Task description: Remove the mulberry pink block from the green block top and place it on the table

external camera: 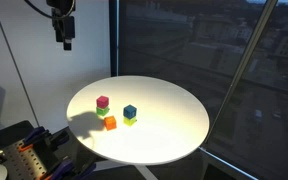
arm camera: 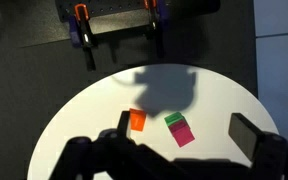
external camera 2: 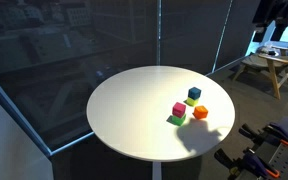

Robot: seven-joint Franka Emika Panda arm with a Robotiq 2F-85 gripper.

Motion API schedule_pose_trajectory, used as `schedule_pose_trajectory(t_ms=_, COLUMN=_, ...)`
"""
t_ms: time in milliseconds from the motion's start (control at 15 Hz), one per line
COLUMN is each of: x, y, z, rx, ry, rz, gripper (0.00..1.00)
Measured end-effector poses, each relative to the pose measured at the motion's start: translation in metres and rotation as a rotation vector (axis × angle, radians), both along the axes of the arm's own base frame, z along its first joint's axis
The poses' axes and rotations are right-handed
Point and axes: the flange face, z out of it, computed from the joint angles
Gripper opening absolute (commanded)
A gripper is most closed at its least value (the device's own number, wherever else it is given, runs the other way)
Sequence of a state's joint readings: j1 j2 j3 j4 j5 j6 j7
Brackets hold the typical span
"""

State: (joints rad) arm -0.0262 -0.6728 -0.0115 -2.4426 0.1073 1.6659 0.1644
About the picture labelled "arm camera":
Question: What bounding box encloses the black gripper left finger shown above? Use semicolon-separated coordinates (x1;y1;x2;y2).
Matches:
116;110;132;138

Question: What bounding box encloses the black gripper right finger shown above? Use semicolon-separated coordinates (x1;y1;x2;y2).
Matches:
227;112;267;162

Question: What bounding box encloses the mulberry pink block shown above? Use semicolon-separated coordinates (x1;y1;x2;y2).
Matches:
168;119;196;148

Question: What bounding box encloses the orange block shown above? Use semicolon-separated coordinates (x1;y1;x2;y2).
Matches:
129;108;147;132

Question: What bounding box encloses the green block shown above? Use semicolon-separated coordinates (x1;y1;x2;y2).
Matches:
163;111;186;127

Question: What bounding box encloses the orange purple spring clamp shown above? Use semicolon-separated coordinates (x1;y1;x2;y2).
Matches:
142;0;169;58
68;3;98;72

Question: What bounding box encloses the black perforated metal plate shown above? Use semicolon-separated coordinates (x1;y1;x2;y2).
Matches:
54;0;222;23

